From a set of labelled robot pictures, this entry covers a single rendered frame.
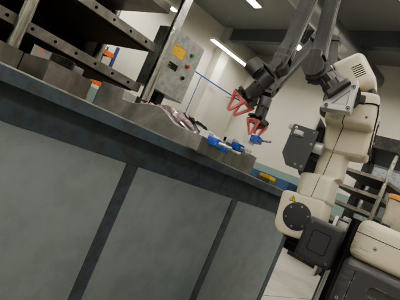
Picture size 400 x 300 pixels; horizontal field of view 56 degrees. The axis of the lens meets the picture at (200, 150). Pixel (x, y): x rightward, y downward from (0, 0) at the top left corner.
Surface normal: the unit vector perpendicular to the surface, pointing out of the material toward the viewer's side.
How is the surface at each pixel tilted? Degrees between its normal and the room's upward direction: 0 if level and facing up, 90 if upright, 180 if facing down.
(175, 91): 90
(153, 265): 90
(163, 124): 90
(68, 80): 90
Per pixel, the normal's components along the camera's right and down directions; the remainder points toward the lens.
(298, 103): -0.68, -0.31
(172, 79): 0.69, 0.29
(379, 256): -0.44, -0.21
